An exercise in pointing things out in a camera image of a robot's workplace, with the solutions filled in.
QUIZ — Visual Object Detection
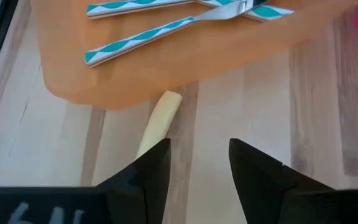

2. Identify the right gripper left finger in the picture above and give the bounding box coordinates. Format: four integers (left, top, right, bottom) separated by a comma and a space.
96, 138, 172, 224

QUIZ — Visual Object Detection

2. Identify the teal-white patterned handle knife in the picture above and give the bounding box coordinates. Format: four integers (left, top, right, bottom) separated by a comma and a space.
196, 0, 295, 23

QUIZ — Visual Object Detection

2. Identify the orange plastic tray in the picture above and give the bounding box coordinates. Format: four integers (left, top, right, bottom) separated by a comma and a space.
31, 0, 358, 110

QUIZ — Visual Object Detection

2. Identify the teal-white patterned handle fork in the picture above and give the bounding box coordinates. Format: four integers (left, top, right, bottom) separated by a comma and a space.
84, 0, 256, 68
85, 0, 195, 19

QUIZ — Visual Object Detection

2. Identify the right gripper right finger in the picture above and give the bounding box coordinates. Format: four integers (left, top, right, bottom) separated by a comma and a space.
229, 138, 295, 224

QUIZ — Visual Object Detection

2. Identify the cream-handled table knife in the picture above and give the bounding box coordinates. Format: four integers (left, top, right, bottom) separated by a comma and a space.
135, 90, 183, 159

